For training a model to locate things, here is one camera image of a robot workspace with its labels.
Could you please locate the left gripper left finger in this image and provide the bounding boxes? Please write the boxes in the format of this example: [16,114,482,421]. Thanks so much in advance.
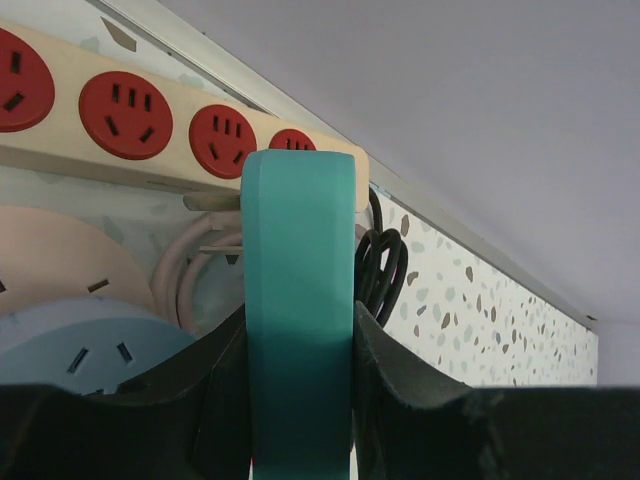
[1,308,251,479]

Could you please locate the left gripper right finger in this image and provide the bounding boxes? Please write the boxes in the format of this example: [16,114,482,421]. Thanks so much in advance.
[353,303,639,479]

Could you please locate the light blue round power strip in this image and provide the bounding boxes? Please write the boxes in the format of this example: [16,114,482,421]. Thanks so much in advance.
[1,297,196,395]

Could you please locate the black power strip cable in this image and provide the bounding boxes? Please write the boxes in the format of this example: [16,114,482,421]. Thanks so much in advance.
[353,183,410,326]

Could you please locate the pink cable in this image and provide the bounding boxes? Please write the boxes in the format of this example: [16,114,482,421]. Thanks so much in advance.
[149,192,246,337]

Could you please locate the pink round power strip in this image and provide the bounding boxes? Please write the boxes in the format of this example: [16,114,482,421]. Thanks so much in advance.
[1,206,155,314]

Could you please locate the teal power strip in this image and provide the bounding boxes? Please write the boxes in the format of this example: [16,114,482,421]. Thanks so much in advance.
[241,150,356,479]

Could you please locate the beige power strip red sockets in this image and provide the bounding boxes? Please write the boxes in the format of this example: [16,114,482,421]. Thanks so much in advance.
[1,21,369,209]

